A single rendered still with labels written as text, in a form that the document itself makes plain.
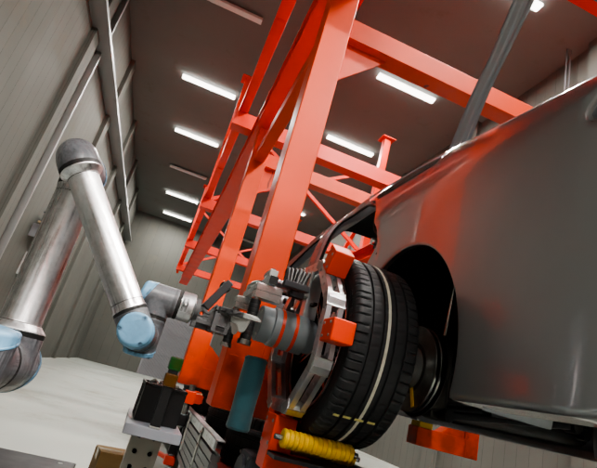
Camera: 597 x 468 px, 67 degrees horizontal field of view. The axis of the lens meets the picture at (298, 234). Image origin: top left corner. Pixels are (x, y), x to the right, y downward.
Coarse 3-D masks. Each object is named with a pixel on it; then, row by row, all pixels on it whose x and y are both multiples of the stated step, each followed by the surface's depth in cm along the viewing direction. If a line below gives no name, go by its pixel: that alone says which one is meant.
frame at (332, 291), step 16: (320, 272) 161; (336, 288) 153; (288, 304) 188; (336, 304) 145; (320, 320) 144; (272, 352) 186; (320, 352) 139; (272, 368) 180; (320, 368) 138; (272, 384) 172; (304, 384) 141; (320, 384) 142; (272, 400) 164; (288, 400) 147; (304, 400) 146
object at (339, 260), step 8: (336, 248) 156; (344, 248) 161; (328, 256) 159; (336, 256) 154; (344, 256) 155; (352, 256) 155; (328, 264) 156; (336, 264) 155; (344, 264) 156; (328, 272) 156; (336, 272) 156; (344, 272) 157
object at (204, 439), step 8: (192, 416) 279; (200, 416) 279; (192, 424) 275; (200, 424) 244; (208, 424) 245; (192, 432) 257; (200, 432) 230; (208, 432) 215; (192, 440) 248; (200, 440) 227; (208, 440) 208; (216, 440) 194; (200, 448) 220; (208, 448) 201; (200, 456) 213; (208, 456) 196; (216, 456) 192; (208, 464) 190; (216, 464) 191
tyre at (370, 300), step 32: (352, 288) 151; (384, 288) 152; (352, 320) 142; (384, 320) 144; (416, 320) 149; (288, 352) 194; (352, 352) 137; (416, 352) 143; (288, 384) 180; (352, 384) 137; (384, 384) 139; (320, 416) 141; (352, 416) 141; (384, 416) 141
